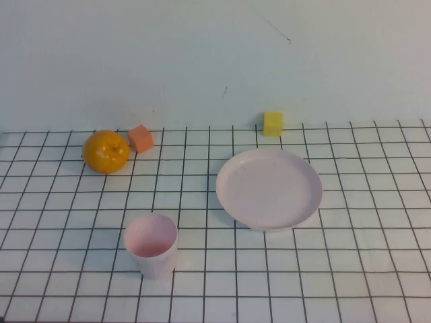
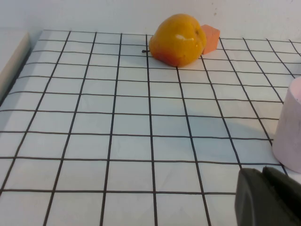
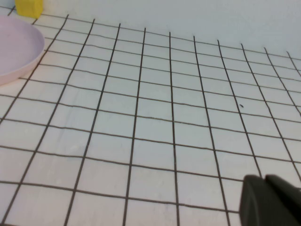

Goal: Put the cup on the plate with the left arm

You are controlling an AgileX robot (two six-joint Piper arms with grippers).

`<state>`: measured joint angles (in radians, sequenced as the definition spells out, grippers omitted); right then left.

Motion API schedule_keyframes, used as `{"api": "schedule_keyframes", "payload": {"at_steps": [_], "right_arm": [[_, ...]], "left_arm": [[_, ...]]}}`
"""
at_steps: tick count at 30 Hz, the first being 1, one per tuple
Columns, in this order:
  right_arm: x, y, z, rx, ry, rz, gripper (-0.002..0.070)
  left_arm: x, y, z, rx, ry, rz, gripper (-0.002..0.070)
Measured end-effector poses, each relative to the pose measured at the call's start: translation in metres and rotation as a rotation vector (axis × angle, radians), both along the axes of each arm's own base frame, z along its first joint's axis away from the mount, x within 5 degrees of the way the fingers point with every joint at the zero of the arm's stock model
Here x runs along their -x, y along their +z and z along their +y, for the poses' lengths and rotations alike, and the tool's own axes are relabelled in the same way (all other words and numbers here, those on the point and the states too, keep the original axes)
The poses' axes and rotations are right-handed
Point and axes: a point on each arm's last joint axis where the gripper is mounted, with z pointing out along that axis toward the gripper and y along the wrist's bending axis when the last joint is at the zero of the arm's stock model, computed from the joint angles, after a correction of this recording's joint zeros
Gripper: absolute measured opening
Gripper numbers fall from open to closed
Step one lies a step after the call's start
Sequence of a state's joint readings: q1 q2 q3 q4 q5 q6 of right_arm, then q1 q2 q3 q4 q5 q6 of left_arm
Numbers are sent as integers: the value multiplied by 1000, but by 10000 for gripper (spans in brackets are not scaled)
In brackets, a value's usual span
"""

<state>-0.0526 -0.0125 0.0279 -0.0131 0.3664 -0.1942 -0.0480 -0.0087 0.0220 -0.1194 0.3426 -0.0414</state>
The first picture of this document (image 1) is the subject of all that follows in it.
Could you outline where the pink plastic cup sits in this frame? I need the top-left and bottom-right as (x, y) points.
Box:
(123, 213), (178, 281)

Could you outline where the orange foam cube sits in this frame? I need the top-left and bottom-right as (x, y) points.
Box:
(127, 124), (155, 155)

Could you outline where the pink round plate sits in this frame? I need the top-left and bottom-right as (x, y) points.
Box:
(215, 148), (324, 231)

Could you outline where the yellow foam cube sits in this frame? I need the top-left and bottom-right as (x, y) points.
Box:
(263, 111), (284, 137)

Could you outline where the orange mandarin fruit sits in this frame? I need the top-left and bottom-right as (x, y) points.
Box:
(82, 129), (131, 175)

